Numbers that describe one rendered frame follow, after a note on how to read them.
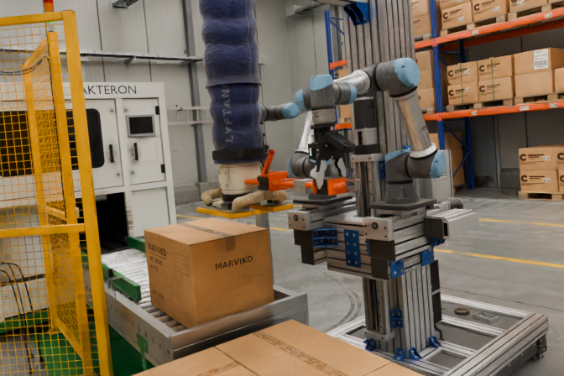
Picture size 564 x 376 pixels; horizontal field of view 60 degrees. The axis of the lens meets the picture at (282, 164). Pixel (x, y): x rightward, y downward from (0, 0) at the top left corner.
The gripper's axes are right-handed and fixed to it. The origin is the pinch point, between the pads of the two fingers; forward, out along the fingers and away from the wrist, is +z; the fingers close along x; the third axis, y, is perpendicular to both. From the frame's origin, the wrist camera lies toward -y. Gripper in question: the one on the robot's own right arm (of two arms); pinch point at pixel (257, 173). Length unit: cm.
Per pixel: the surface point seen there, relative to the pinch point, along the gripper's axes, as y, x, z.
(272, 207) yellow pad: 46, -21, 11
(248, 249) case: 18.0, -18.4, 33.1
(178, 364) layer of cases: 37, -63, 66
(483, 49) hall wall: -380, 777, -168
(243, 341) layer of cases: 36, -34, 66
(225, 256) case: 18.1, -30.6, 33.8
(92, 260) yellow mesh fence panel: -52, -72, 39
